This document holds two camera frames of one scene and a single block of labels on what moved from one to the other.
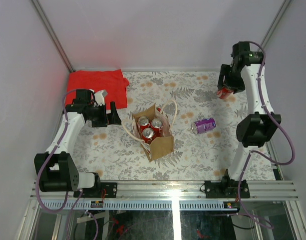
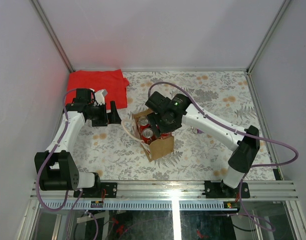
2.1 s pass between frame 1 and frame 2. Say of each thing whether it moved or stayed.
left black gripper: stayed
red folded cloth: stayed
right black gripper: moved
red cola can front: stayed
